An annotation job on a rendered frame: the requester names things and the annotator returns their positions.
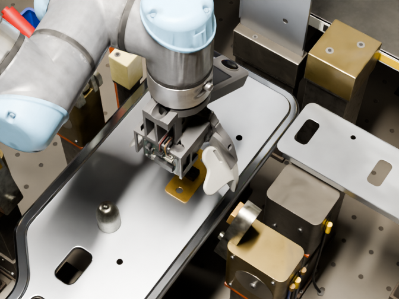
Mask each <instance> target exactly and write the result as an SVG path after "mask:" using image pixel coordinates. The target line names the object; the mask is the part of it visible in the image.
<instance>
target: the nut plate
mask: <svg viewBox="0 0 399 299"><path fill-rule="evenodd" d="M202 152H203V150H202V149H199V150H198V151H197V154H198V159H197V160H196V162H194V164H193V165H192V167H191V168H190V169H189V171H188V172H187V173H186V174H185V175H184V177H183V178H182V179H180V178H179V176H178V175H175V176H174V177H173V179H172V180H171V181H170V182H169V183H168V184H167V186H166V187H165V191H166V192H167V193H168V194H170V195H172V196H173V197H175V198H176V199H178V200H180V201H181V202H183V203H186V202H187V201H189V200H190V198H191V197H192V195H193V194H194V193H195V192H196V191H197V189H198V188H199V187H200V186H201V184H202V183H203V181H204V180H205V178H206V175H207V169H206V167H205V165H204V163H203V162H201V159H202ZM190 173H194V174H190ZM177 188H181V189H183V192H182V193H177V192H176V189H177Z"/></svg>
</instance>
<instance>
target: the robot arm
mask: <svg viewBox="0 0 399 299"><path fill-rule="evenodd" d="M34 11H35V14H36V17H37V18H38V20H39V21H40V23H39V25H38V26H37V27H36V29H35V31H34V32H33V34H32V35H31V36H30V38H28V37H27V36H25V35H23V34H22V33H20V31H19V30H17V29H16V28H15V27H14V26H13V25H11V24H10V23H9V22H8V21H6V20H5V19H4V18H2V17H1V16H0V142H1V143H3V144H5V145H7V146H9V147H11V148H13V149H15V150H18V151H22V152H29V153H34V152H39V151H44V150H45V149H46V148H47V147H48V146H49V144H50V143H51V142H52V140H53V138H54V137H55V135H56V134H57V133H58V131H59V130H60V128H61V126H62V125H63V124H65V123H66V122H67V121H68V119H69V114H70V112H71V110H72V108H73V107H74V105H75V104H76V102H77V100H78V99H79V97H80V95H81V93H82V92H83V90H84V89H85V87H86V85H87V84H88V82H89V80H90V79H91V77H92V76H93V74H94V73H95V71H96V69H97V67H98V66H99V64H100V62H101V61H102V59H103V57H104V56H105V54H106V52H107V51H108V49H109V48H110V47H112V48H114V49H118V50H121V51H123V52H126V53H132V54H135V55H138V56H141V57H144V58H145V61H146V73H147V84H148V90H149V92H150V95H151V100H150V101H149V102H148V103H147V104H146V105H145V107H144V108H143V109H142V116H143V120H142V121H140V123H139V124H138V125H137V126H136V127H135V129H134V138H133V140H132V141H131V142H130V143H129V147H132V146H134V145H135V150H136V152H139V151H140V150H141V148H142V147H143V150H144V155H145V156H147V157H148V158H150V159H152V160H153V161H154V162H155V163H156V164H158V165H159V166H161V167H163V168H165V169H166V170H168V171H169V172H171V173H175V174H176V175H178V176H179V178H180V179H182V178H183V177H184V175H185V174H186V173H187V172H188V171H189V169H190V168H191V167H192V165H193V164H194V162H196V160H197V159H198V154H197V151H198V150H199V149H200V148H201V147H202V145H203V143H205V142H207V141H208V142H209V144H210V146H207V147H206V148H205V149H204V150H203V152H202V162H203V163H204V165H205V167H206V169H207V175H206V178H205V182H204V186H203V188H204V192H205V193H206V194H207V195H209V196H211V195H213V194H215V193H216V192H217V191H218V190H220V189H221V188H222V187H223V186H224V185H226V184H227V185H228V186H229V187H230V189H231V191H232V192H235V191H236V189H237V188H238V182H239V170H238V164H237V161H238V157H237V154H236V150H235V146H234V143H233V141H232V140H231V138H230V136H229V135H228V134H227V132H226V131H225V130H224V129H223V127H222V125H221V123H220V122H219V120H218V118H217V116H216V114H215V113H214V111H212V110H210V109H209V108H208V107H207V105H208V104H210V103H212V102H214V101H216V100H218V99H220V98H222V97H224V96H225V95H227V94H229V93H231V92H233V91H235V90H237V89H239V88H241V87H243V86H244V84H245V82H246V79H247V77H248V75H249V72H248V71H247V70H246V69H244V68H243V67H241V66H240V65H238V64H236V63H235V62H234V61H231V60H230V59H228V58H227V57H225V56H223V55H221V56H218V57H216V58H214V36H215V33H216V18H215V15H214V2H213V0H34ZM140 139H142V140H141V141H140V142H139V143H138V141H139V140H140Z"/></svg>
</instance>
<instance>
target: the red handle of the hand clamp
mask: <svg viewBox="0 0 399 299"><path fill-rule="evenodd" d="M1 12H2V13H3V16H2V18H4V19H5V20H6V21H8V22H9V23H10V24H11V25H13V26H14V27H15V28H16V29H17V30H19V31H20V33H22V34H23V35H25V36H27V37H28V38H30V36H31V35H32V34H33V32H34V31H35V28H34V27H33V26H32V25H31V24H30V23H29V22H28V21H27V20H26V19H25V18H24V17H23V16H22V15H21V14H20V13H19V12H18V11H17V10H16V9H15V8H14V7H11V8H8V7H5V8H4V9H3V10H2V11H1ZM89 86H90V85H89V82H88V84H87V85H86V87H85V89H84V90H83V93H84V92H86V91H87V90H88V89H89Z"/></svg>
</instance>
